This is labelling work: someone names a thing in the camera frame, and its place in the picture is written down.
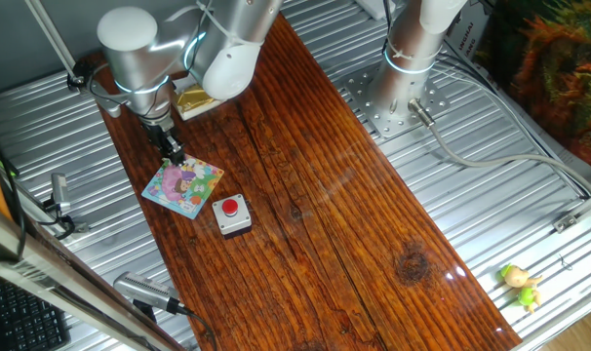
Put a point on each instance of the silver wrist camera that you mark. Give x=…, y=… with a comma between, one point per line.
x=107, y=105

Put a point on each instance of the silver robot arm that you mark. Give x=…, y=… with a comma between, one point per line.
x=134, y=58

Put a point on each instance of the small grey camera on clamp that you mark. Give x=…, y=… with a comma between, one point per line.
x=60, y=190

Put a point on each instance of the colourful fuzzy fabric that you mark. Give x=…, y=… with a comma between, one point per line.
x=559, y=73

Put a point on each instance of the white power strip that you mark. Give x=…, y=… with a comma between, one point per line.
x=373, y=7

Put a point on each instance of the metal frame beam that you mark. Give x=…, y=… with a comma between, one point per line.
x=56, y=285

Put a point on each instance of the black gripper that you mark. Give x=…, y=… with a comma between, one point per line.
x=163, y=136

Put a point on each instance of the gold wrapped snack package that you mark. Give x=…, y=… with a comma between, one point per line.
x=193, y=102

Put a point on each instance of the silver ribbed camera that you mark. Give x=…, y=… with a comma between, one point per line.
x=144, y=290

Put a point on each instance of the black keyboard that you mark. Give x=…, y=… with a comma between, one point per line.
x=27, y=322

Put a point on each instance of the grey box red push button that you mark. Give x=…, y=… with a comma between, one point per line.
x=239, y=222

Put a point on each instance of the colourful butterfly puzzle board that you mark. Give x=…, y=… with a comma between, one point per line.
x=178, y=190

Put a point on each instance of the aluminium support pole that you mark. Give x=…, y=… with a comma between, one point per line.
x=57, y=46

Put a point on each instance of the small doll green hat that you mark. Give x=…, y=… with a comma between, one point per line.
x=517, y=278

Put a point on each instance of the metal corner bracket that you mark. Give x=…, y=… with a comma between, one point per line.
x=566, y=222

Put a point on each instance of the silver perforated base plate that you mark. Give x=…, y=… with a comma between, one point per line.
x=381, y=126

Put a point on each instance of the brown wooden plank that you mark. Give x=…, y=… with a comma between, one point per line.
x=325, y=219

